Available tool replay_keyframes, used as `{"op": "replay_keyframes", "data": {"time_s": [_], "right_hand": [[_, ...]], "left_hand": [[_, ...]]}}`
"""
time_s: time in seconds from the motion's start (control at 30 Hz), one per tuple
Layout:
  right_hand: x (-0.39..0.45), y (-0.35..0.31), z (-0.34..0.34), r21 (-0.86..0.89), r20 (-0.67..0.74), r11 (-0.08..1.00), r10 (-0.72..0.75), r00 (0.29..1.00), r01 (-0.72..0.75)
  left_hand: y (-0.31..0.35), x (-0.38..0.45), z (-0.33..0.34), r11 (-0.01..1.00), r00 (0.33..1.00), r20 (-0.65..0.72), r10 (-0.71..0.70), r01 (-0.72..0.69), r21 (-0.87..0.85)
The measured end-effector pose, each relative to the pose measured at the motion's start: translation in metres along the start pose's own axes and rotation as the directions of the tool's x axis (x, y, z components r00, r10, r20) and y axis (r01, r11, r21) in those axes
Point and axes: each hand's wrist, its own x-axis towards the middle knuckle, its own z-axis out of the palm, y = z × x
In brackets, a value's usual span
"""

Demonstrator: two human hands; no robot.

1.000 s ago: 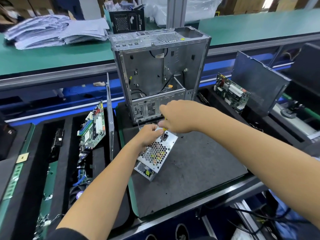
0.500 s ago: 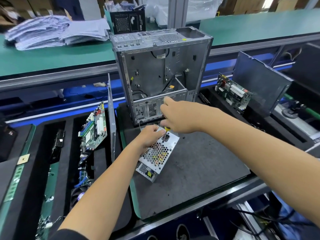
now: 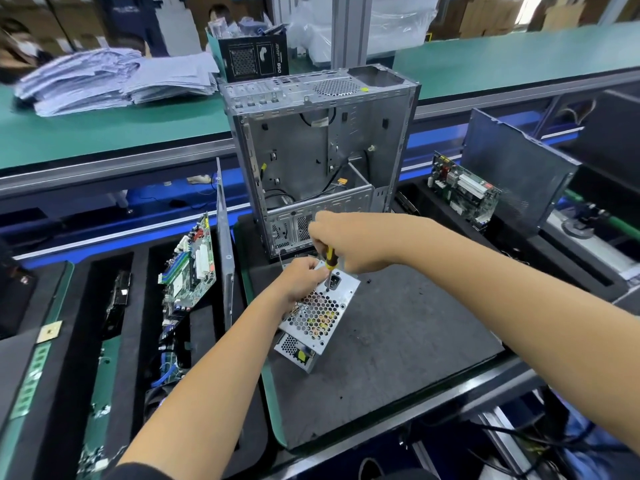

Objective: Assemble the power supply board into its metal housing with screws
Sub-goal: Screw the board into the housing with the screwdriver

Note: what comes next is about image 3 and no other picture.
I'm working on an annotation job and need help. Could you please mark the person's left hand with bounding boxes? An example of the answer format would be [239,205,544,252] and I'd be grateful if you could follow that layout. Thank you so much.
[265,257,333,316]

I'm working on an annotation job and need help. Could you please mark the person's right hand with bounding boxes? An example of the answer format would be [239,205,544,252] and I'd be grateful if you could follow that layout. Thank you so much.
[307,209,413,276]

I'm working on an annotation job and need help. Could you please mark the yellow black handled screwdriver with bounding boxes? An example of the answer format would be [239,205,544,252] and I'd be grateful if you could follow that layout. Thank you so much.
[320,247,339,286]

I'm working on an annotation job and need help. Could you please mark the silver power supply unit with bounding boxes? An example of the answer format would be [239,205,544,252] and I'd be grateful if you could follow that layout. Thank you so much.
[273,257,362,374]

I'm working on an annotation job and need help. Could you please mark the person's left forearm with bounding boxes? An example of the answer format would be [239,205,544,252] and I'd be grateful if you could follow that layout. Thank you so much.
[118,295,289,480]

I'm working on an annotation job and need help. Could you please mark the person's right forearm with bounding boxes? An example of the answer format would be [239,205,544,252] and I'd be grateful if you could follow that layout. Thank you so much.
[398,215,640,454]

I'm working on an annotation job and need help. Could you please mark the silver metal computer case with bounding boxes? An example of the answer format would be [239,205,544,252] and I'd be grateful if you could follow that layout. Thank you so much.
[220,65,422,259]

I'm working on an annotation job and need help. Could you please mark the dark grey case side panel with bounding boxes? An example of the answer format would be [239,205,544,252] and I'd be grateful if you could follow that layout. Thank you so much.
[215,159,237,331]

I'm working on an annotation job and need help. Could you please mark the green motherboard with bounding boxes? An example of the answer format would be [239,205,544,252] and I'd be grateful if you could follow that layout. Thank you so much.
[158,213,218,318]

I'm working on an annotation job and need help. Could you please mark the green board with white parts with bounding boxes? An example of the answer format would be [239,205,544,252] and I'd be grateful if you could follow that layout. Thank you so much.
[427,151,504,232]

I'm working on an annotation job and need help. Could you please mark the black foam work mat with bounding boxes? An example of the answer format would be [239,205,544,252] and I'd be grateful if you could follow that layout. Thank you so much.
[0,263,63,466]
[235,209,508,453]

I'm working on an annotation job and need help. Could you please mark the large black metal panel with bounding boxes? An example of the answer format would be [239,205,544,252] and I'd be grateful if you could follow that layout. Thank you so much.
[460,107,583,243]

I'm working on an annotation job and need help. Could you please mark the small black rectangular component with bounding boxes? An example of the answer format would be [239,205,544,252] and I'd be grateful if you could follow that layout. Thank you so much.
[104,271,134,323]

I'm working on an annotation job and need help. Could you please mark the black foam tray with recess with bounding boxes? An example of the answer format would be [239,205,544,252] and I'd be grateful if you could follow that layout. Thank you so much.
[398,179,640,316]

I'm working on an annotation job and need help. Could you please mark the black foam tray with slots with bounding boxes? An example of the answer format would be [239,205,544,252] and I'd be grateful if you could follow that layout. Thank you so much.
[20,225,269,480]

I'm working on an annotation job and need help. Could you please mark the black cardboard box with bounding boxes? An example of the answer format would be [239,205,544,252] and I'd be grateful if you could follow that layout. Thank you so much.
[217,29,291,84]

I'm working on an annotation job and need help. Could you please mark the clear plastic bag pile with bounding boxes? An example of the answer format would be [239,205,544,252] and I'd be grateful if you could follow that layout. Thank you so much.
[288,0,441,64]

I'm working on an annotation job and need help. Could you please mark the grey round metal part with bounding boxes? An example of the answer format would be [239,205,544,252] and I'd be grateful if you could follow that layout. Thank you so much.
[560,209,613,241]

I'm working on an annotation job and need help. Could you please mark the long green memory strip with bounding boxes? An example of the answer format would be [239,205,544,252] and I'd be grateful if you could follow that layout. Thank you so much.
[76,335,124,478]
[0,263,77,480]

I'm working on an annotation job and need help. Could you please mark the green conveyor belt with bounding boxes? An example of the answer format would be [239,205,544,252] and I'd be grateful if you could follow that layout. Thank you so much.
[0,19,640,176]

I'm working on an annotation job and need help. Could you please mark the small beige square chip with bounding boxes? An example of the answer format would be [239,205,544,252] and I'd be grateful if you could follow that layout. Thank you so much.
[36,321,63,344]

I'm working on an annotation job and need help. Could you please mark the stack of brown cardboard boxes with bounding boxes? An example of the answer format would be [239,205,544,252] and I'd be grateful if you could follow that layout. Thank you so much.
[430,0,640,41]

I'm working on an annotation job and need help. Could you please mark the stack of grey paper sheets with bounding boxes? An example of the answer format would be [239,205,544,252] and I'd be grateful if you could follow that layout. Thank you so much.
[14,47,222,119]

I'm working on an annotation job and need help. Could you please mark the black rectangular device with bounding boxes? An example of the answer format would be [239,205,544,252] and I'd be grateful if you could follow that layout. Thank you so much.
[0,237,38,338]

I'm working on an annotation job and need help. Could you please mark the blue data cables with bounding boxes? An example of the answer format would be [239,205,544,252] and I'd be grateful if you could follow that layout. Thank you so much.
[153,347,188,391]

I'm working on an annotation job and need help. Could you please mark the grey metal post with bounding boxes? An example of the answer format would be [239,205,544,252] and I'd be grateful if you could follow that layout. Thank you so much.
[331,0,374,72]

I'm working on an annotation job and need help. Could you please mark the grey metal conveyor rail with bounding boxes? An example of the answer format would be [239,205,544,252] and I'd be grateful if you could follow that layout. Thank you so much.
[0,69,640,201]

